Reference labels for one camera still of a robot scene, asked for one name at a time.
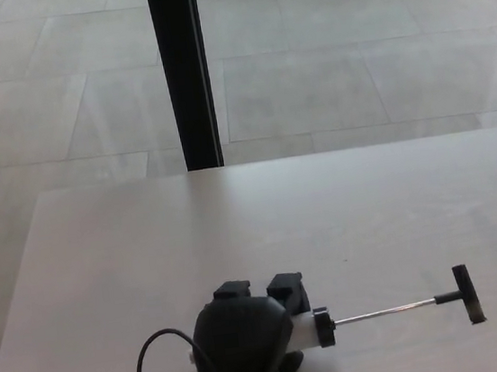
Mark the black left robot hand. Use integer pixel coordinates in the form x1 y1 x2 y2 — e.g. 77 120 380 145
185 270 321 372

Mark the white air pump black handle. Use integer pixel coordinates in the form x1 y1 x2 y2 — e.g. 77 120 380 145
287 262 488 353

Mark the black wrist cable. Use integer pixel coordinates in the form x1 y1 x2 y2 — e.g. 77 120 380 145
131 323 219 372

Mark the black vertical post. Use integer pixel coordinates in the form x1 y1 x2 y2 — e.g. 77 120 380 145
145 0 225 175

